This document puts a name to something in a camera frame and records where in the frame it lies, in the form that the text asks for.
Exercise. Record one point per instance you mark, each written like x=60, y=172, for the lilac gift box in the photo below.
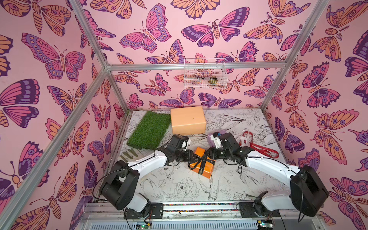
x=217, y=133

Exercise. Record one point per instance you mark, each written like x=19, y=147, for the orange gift box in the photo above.
x=201, y=152

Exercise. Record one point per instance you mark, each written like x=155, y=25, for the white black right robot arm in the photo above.
x=305, y=192

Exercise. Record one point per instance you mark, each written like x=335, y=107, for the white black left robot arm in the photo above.
x=120, y=184

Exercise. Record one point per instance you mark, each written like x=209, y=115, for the red satin ribbon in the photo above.
x=268, y=152

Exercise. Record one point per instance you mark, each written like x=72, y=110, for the white satin ribbon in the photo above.
x=244, y=141

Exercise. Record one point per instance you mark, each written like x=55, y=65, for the green artificial grass mat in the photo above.
x=150, y=131

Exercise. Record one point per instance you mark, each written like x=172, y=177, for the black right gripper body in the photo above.
x=214, y=154

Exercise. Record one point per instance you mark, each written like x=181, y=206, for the white wire basket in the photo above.
x=205, y=75

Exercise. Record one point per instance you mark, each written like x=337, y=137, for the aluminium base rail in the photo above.
x=223, y=215

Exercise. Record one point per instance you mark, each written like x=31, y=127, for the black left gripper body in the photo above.
x=183, y=156

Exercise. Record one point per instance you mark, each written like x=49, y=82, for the black printed ribbon bow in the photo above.
x=204, y=167

